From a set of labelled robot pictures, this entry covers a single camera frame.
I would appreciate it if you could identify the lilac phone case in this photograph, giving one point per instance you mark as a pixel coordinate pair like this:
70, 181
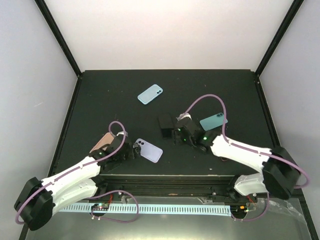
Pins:
149, 151

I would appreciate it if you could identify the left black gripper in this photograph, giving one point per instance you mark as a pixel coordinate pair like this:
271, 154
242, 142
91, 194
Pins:
137, 154

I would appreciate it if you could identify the left small circuit board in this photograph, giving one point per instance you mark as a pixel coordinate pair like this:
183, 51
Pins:
100, 207

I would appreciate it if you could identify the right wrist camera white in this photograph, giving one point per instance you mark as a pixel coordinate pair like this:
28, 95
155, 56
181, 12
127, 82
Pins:
183, 115

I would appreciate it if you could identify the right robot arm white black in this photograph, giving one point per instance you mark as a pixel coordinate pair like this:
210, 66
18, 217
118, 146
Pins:
275, 172

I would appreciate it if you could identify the red phone case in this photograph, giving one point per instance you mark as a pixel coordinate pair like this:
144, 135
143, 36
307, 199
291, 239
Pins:
224, 159

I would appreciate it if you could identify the left black frame post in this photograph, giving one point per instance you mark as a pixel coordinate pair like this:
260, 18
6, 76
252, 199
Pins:
46, 13

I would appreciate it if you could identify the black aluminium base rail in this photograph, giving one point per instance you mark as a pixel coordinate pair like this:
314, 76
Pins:
165, 185

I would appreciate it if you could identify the light blue slotted cable duct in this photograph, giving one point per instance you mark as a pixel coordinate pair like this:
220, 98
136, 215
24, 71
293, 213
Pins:
156, 209

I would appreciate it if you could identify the pink phone case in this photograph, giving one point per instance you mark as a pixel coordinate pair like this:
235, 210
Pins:
103, 142

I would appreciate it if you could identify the teal phone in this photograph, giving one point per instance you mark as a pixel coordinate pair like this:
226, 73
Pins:
213, 122

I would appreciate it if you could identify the small circuit board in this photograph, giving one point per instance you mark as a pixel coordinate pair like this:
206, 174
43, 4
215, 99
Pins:
100, 207
243, 209

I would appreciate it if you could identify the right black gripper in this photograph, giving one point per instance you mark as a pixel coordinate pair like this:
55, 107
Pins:
176, 138

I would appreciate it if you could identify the black phone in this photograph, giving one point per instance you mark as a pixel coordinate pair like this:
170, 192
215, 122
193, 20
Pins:
166, 125

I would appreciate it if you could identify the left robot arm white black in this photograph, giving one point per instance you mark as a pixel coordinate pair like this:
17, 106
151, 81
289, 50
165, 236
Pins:
40, 200

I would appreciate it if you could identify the black frame post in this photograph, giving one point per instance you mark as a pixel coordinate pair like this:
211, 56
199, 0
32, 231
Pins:
46, 13
282, 29

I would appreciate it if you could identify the right black frame post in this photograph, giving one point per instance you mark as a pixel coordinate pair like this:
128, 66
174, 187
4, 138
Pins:
282, 29

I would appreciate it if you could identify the right small circuit board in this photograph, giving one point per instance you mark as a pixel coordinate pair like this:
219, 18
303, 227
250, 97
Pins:
243, 209

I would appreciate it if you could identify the light blue phone case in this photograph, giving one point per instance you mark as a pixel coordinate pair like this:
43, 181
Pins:
150, 94

